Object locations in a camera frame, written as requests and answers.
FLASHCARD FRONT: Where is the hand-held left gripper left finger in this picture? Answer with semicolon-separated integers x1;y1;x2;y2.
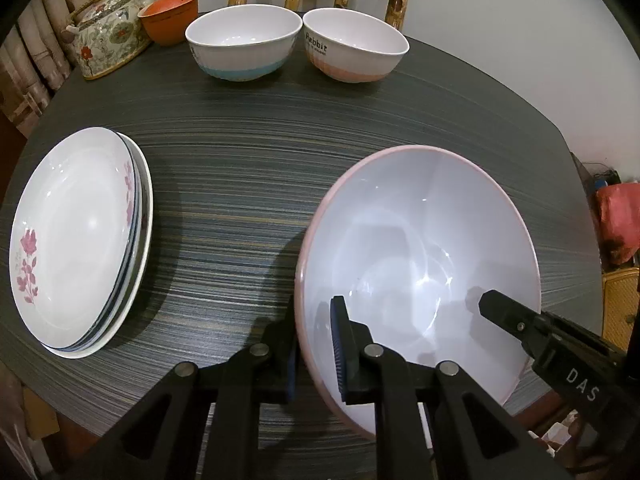
75;305;303;480

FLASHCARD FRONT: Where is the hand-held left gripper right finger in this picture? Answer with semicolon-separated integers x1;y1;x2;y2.
329;296;576;480

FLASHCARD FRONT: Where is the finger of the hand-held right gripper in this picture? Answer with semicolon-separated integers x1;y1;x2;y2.
477;289;551;356

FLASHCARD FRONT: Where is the large pink bowl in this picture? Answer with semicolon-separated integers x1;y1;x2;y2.
294;145;542;438

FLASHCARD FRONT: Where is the white plate with blue rim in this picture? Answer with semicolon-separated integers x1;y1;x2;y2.
65;135;147;356

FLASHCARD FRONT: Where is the white plate with pink flowers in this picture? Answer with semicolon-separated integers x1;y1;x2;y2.
50;132;141;353
9;127;137;351

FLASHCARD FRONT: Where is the white bowl with pink base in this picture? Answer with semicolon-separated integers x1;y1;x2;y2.
302;8;411;83

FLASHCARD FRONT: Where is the white bowl with blue base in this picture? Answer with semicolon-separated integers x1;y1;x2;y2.
185;5;304;82

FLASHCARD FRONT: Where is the wicker chair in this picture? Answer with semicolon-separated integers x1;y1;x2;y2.
601;267;640;353

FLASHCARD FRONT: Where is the red plastic bag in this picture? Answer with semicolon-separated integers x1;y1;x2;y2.
596;182;640;267

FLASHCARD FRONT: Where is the orange lidded tea cup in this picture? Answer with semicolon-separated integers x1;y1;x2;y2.
138;0;201;47

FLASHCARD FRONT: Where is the floral ceramic teapot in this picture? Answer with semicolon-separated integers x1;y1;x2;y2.
61;0;168;81

